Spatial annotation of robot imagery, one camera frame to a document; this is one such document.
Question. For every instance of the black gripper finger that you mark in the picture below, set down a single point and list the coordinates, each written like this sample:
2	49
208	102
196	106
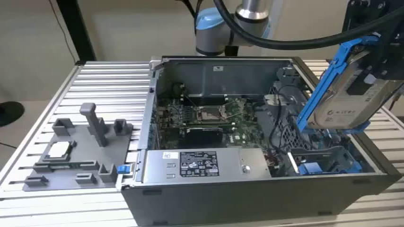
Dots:
360	86

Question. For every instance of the hard disk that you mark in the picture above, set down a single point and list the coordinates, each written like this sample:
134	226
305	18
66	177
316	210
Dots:
340	111

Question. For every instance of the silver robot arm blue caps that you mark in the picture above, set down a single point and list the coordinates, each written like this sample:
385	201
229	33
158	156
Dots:
214	33

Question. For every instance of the dark metal disk bay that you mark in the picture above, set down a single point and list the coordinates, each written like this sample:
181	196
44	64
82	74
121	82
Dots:
328	151

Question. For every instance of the blue disk carrier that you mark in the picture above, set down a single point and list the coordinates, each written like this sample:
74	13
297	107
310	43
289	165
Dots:
310	169

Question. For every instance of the grey metal drive cage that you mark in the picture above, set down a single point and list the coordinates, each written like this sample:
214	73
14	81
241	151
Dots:
278	104

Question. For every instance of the green motherboard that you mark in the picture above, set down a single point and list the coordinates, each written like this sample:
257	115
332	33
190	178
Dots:
242	123

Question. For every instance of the CPU socket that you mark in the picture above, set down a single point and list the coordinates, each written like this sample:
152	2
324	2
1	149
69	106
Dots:
208	114

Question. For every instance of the green RAM stick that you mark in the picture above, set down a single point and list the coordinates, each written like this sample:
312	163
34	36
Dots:
205	123

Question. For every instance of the black graphics card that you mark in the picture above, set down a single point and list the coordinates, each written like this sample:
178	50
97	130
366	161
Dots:
202	136

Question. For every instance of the black open PC case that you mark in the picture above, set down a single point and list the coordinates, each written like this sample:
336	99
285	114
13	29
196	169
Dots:
220	203

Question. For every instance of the silver power supply unit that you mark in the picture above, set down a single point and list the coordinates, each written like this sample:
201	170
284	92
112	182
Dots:
157	165

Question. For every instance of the blue case latch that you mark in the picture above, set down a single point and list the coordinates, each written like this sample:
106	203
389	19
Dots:
122	169

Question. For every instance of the grey parts rack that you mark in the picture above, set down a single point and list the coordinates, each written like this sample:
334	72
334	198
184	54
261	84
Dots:
85	142

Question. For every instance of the silver CPU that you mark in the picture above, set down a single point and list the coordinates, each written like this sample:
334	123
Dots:
60	150

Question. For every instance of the black round stand foot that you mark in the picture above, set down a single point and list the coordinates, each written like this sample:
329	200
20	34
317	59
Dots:
10	113

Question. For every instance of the black upright post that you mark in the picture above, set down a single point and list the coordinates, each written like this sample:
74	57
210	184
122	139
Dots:
77	28

